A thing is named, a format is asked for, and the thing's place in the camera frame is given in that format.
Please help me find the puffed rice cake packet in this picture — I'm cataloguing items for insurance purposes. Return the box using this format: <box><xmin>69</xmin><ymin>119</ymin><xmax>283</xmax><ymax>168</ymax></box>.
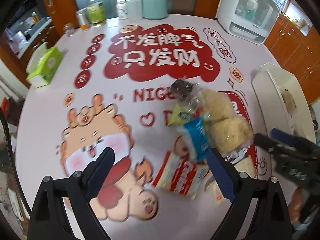
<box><xmin>200</xmin><ymin>89</ymin><xmax>253</xmax><ymax>155</ymax></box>

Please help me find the blue foil snack packet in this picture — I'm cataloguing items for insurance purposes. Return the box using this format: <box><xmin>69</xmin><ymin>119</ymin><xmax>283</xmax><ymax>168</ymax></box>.
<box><xmin>177</xmin><ymin>117</ymin><xmax>209</xmax><ymax>163</ymax></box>

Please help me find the dark round snack packet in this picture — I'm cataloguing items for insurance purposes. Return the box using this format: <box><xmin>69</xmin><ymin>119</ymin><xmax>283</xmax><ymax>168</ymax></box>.
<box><xmin>170</xmin><ymin>79</ymin><xmax>200</xmax><ymax>103</ymax></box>

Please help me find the white plastic storage bin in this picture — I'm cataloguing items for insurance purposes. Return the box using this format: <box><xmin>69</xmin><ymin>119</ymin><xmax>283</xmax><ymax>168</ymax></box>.
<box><xmin>252</xmin><ymin>63</ymin><xmax>316</xmax><ymax>144</ymax></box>

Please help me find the wooden cabinet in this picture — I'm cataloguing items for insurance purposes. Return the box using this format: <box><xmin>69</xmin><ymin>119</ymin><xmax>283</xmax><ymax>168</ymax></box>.
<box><xmin>264</xmin><ymin>14</ymin><xmax>319</xmax><ymax>105</ymax></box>

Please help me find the red white cookie packet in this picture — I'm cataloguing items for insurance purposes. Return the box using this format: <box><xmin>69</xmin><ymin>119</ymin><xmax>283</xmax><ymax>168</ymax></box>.
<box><xmin>152</xmin><ymin>151</ymin><xmax>209</xmax><ymax>199</ymax></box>

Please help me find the green yellow snack packet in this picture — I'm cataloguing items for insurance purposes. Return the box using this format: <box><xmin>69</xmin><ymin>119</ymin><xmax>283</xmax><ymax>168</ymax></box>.
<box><xmin>167</xmin><ymin>104</ymin><xmax>197</xmax><ymax>126</ymax></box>

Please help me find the white cabinet with clear door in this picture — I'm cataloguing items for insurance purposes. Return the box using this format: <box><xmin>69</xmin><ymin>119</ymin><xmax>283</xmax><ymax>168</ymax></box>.
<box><xmin>216</xmin><ymin>0</ymin><xmax>280</xmax><ymax>45</ymax></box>

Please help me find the green tissue box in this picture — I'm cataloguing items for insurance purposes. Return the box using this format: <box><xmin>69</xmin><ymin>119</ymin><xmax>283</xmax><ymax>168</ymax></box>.
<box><xmin>26</xmin><ymin>42</ymin><xmax>63</xmax><ymax>88</ymax></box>

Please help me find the small orange jar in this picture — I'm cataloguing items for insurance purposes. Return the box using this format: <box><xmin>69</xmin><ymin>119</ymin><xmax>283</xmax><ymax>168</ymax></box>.
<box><xmin>76</xmin><ymin>8</ymin><xmax>90</xmax><ymax>31</ymax></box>

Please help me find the teal canister brown lid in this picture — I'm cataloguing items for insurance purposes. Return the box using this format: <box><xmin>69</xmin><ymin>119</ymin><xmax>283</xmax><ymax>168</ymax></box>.
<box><xmin>142</xmin><ymin>0</ymin><xmax>168</xmax><ymax>20</ymax></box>

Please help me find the clear bottle green label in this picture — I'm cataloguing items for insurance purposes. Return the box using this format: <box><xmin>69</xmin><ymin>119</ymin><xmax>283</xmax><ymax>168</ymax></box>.
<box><xmin>87</xmin><ymin>0</ymin><xmax>106</xmax><ymax>27</ymax></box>

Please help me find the white pill bottle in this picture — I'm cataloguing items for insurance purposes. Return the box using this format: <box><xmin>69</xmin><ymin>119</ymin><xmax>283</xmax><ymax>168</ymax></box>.
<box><xmin>116</xmin><ymin>0</ymin><xmax>127</xmax><ymax>20</ymax></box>

